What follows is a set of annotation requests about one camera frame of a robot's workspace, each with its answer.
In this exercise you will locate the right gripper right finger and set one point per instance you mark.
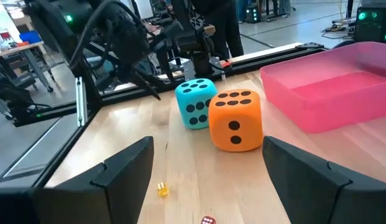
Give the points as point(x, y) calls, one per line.
point(320, 199)

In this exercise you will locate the small dark red die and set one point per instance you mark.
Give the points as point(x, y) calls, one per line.
point(208, 220)

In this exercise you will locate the large orange foam die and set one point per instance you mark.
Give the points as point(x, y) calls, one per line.
point(239, 130)

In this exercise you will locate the blue storage bin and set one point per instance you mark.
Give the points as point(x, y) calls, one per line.
point(30, 37)

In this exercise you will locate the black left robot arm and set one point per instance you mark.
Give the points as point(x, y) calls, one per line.
point(195, 37)

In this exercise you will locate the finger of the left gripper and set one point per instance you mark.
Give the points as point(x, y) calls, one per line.
point(143, 83)

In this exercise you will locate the person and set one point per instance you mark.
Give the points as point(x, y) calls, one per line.
point(227, 28)
point(242, 9)

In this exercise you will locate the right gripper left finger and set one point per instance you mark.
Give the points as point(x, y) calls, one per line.
point(118, 199)

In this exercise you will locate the silver frame bracket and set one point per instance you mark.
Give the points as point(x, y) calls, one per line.
point(81, 99)

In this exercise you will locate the small yellow die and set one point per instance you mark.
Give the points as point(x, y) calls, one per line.
point(163, 189)

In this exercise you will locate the pink plastic tray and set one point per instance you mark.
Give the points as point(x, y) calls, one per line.
point(329, 93)

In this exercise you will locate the wooden workbench with grey legs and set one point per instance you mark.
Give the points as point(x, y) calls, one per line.
point(28, 51)

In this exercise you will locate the black aluminium table frame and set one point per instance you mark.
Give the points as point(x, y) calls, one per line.
point(273, 61)

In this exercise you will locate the black box with green lights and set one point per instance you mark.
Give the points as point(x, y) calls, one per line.
point(253, 14)
point(373, 28)

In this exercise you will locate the large teal foam die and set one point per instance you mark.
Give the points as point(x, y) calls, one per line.
point(192, 105)

